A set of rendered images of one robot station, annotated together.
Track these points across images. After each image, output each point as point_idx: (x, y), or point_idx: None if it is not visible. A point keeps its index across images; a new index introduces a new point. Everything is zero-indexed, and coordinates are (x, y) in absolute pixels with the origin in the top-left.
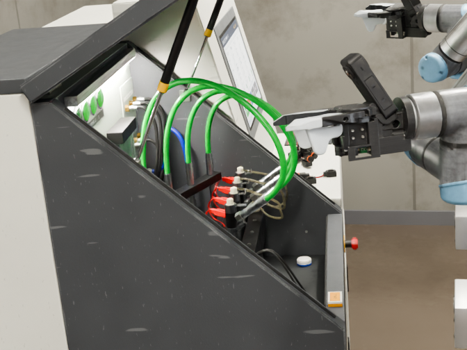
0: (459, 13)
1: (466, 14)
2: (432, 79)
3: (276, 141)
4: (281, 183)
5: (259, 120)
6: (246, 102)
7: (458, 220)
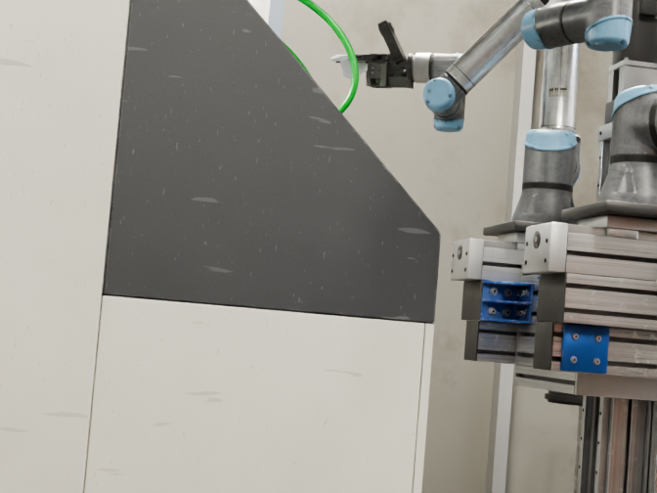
0: (455, 58)
1: (479, 39)
2: (440, 103)
3: (352, 51)
4: (350, 100)
5: (334, 26)
6: (320, 7)
7: (472, 243)
